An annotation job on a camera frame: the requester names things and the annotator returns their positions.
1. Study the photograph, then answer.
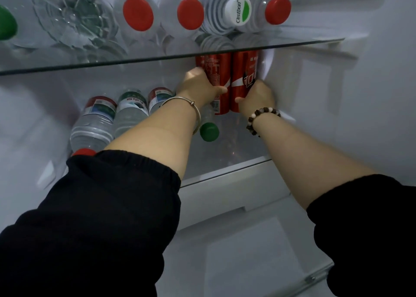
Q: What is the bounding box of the white crisper drawer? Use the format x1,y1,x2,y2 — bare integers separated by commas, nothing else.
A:
177,158,292,231

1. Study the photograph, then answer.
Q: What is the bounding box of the person's right hand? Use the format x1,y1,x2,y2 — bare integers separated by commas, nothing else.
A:
234,79,277,118

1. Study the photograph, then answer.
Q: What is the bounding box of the silver bangle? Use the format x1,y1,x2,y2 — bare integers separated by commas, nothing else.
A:
159,96,202,135

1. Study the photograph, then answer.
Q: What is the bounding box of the person's black sleeve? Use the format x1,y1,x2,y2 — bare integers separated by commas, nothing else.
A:
306,174,416,297
0,150,182,297

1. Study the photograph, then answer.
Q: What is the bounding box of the person's black left sleeve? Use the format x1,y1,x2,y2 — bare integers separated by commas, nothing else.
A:
0,150,182,297

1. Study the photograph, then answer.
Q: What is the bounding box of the brown white beaded bracelet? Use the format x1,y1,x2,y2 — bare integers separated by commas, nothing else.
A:
246,107,281,138

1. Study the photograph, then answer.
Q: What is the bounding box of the person's left hand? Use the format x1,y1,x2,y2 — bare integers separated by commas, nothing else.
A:
175,67,228,111

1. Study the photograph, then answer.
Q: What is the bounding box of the person's right forearm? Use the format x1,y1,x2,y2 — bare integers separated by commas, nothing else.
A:
252,113,377,209

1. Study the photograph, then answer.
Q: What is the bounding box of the white refrigerator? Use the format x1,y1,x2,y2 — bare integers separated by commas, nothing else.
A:
0,0,416,297

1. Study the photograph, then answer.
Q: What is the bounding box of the person's black right sleeve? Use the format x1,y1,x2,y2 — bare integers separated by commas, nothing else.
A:
306,174,416,297

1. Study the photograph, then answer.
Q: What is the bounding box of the person's left forearm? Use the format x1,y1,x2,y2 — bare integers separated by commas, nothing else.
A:
104,97,202,180

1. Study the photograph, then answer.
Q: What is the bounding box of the white green cap bottle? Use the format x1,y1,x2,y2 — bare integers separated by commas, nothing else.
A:
198,0,253,36

